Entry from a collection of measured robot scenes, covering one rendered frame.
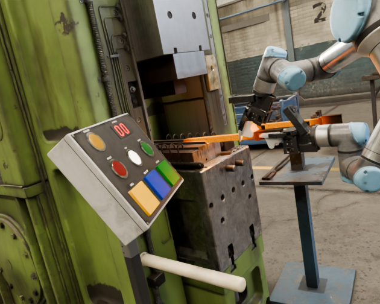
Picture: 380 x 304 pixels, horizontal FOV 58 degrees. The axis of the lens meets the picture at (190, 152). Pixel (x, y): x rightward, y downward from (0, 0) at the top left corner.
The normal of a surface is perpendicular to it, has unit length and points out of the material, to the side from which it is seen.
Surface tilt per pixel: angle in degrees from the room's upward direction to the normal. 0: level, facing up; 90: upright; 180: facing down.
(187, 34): 90
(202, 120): 90
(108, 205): 90
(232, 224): 90
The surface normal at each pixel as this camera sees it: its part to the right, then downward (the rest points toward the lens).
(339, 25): -0.98, 0.11
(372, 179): -0.14, 0.24
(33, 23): -0.61, 0.26
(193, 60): 0.77, -0.01
